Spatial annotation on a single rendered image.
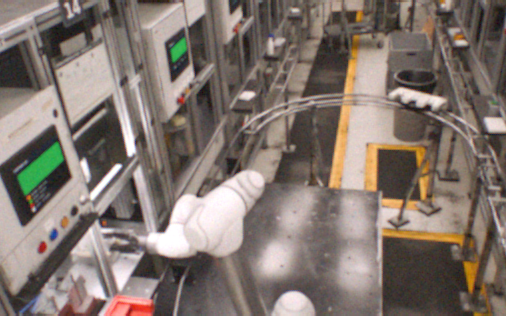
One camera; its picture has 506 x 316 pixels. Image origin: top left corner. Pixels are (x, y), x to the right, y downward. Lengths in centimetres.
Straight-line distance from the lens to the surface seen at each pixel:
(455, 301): 326
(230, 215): 145
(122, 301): 198
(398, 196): 400
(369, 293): 228
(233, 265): 153
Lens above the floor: 236
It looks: 32 degrees down
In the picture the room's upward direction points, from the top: 4 degrees counter-clockwise
